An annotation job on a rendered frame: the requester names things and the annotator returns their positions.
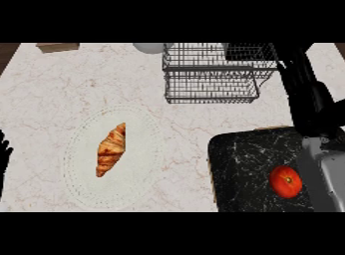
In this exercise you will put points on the red tomato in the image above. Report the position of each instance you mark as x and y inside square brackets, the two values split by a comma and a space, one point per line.
[285, 182]

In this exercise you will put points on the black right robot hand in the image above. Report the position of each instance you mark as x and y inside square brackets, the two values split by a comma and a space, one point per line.
[304, 96]

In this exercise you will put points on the golden brown croissant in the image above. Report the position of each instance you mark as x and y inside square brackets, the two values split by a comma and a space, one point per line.
[111, 150]

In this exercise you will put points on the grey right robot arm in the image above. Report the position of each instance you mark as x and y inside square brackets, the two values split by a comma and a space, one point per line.
[331, 176]

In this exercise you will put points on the black marble tray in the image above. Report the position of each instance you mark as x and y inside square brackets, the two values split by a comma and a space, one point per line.
[256, 169]

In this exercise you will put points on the white round plate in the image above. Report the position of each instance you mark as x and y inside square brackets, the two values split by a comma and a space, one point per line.
[112, 158]

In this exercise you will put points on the brown wooden block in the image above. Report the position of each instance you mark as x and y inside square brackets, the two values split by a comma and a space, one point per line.
[57, 47]

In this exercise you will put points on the pale grey round object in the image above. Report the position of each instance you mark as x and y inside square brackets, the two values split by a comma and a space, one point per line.
[151, 47]

